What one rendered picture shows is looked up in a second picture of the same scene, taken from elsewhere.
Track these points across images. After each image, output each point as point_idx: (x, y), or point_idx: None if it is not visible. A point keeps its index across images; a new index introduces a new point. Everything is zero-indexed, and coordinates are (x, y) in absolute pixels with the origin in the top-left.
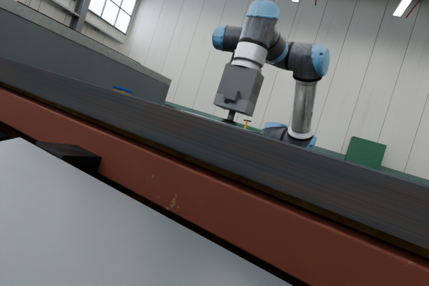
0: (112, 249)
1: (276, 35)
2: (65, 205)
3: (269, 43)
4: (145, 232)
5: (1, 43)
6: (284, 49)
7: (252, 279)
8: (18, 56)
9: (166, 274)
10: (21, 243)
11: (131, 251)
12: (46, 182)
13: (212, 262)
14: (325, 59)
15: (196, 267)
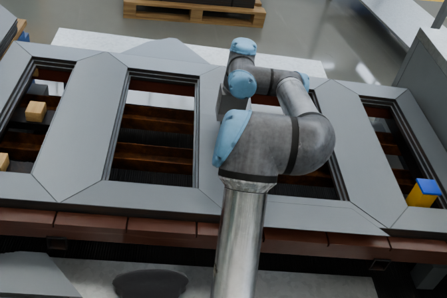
0: (170, 54)
1: (228, 63)
2: (180, 56)
3: (227, 68)
4: (171, 57)
5: (442, 114)
6: (227, 80)
7: (157, 57)
8: (446, 128)
9: (164, 54)
10: (175, 51)
11: (169, 54)
12: (187, 58)
13: (162, 57)
14: (220, 131)
15: (163, 56)
